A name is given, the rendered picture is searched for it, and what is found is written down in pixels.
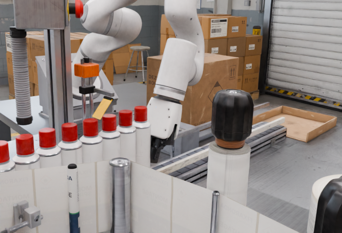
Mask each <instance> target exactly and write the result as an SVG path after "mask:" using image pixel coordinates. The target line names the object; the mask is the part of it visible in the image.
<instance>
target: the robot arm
mask: <svg viewBox="0 0 342 233"><path fill-rule="evenodd" d="M136 1H137V0H89V1H88V2H87V3H86V4H85V6H84V7H83V16H82V17H81V18H80V21H81V24H82V26H83V27H84V28H85V29H86V30H88V31H90V32H92V33H90V34H88V35H86V36H85V38H84V39H83V41H82V43H81V45H80V47H79V50H78V52H77V54H76V56H75V58H74V60H73V62H72V63H71V66H72V92H73V95H76V96H79V97H81V94H80V93H79V86H81V77H78V76H75V75H74V64H77V63H80V59H83V58H84V57H89V58H92V63H95V64H99V72H100V71H101V69H102V67H103V66H104V64H105V62H106V60H107V59H108V57H109V55H110V53H111V52H112V51H114V50H116V49H119V48H121V47H123V46H125V45H127V44H129V43H131V42H132V41H133V40H135V39H136V38H137V36H138V35H139V33H140V31H141V26H142V21H141V17H140V16H139V14H138V13H137V12H135V11H133V10H131V9H128V8H125V7H126V6H129V5H131V4H133V3H134V2H136ZM196 5H197V0H165V1H164V13H165V16H166V18H167V20H168V22H169V23H170V25H171V27H172V29H173V31H174V33H175V36H176V38H168V39H167V42H166V46H165V49H164V53H163V57H162V61H161V65H160V69H159V72H158V76H157V80H156V84H155V87H154V92H153V93H154V94H157V96H154V97H152V98H151V99H150V101H149V103H148V105H147V108H148V117H147V118H148V120H147V121H148V122H149V123H150V124H151V154H150V163H157V162H158V159H159V155H160V151H161V150H162V149H163V148H164V147H165V146H166V145H173V144H174V140H175V139H176V138H177V135H178V131H179V127H180V122H181V115H182V105H181V103H180V102H179V101H184V97H185V93H186V89H187V86H193V85H196V84H197V83H198V82H199V81H200V79H201V77H202V74H203V68H204V56H205V44H204V35H203V31H202V27H201V24H200V21H199V19H198V16H197V11H196Z"/></svg>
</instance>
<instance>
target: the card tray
mask: <svg viewBox="0 0 342 233"><path fill-rule="evenodd" d="M281 117H284V118H285V121H284V123H282V124H280V125H282V126H284V127H286V128H287V134H286V137H288V138H292V139H295V140H299V141H303V142H309V141H310V140H312V139H314V138H316V137H317V136H319V135H321V134H323V133H324V132H326V131H328V130H330V129H331V128H333V127H335V126H336V121H337V117H335V116H330V115H325V114H321V113H316V112H311V111H307V110H302V109H297V108H292V107H287V106H283V105H282V106H280V107H277V108H274V109H272V110H268V111H266V112H263V113H261V114H258V115H255V116H253V119H252V125H254V124H257V123H259V122H271V121H274V120H276V119H279V118H281Z"/></svg>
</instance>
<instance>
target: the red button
mask: <svg viewBox="0 0 342 233"><path fill-rule="evenodd" d="M69 14H75V15H76V18H81V17H82V16H83V3H82V1H81V0H75V3H69Z"/></svg>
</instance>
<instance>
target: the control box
mask: <svg viewBox="0 0 342 233"><path fill-rule="evenodd" d="M13 5H14V19H15V27H16V29H18V30H64V29H65V27H66V26H69V23H70V19H71V17H70V14H69V0H13Z"/></svg>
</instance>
